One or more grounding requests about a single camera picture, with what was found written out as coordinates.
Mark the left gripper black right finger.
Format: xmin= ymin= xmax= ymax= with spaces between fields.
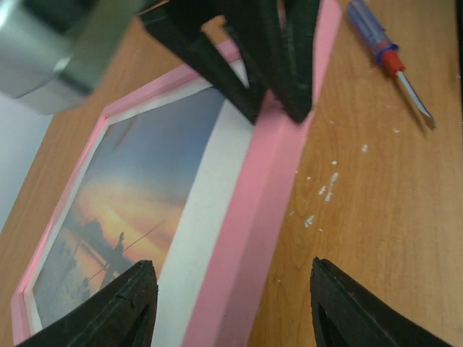
xmin=310 ymin=257 xmax=448 ymax=346

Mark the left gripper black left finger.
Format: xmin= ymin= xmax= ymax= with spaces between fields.
xmin=19 ymin=260 xmax=158 ymax=347

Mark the pink wooden picture frame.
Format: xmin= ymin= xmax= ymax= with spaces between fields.
xmin=9 ymin=0 xmax=344 ymax=347

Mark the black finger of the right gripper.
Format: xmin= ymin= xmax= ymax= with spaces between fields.
xmin=270 ymin=1 xmax=320 ymax=123

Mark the sunset photo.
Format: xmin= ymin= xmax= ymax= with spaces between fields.
xmin=31 ymin=87 xmax=224 ymax=327

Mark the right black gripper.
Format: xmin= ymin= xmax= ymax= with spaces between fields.
xmin=140 ymin=1 xmax=289 ymax=124

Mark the blue red handled screwdriver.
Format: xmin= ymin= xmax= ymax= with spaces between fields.
xmin=347 ymin=0 xmax=437 ymax=129

